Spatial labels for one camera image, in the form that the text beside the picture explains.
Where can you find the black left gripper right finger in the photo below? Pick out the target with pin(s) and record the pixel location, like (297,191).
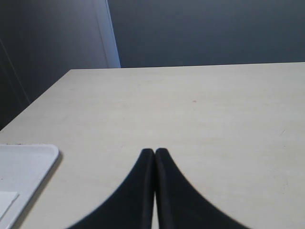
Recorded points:
(180,205)

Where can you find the white plastic tray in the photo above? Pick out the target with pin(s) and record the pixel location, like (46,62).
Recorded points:
(22,170)

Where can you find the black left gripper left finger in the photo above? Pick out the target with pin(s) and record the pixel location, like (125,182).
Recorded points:
(131,205)

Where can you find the white paper sheet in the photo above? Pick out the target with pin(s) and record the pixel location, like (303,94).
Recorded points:
(6,200)

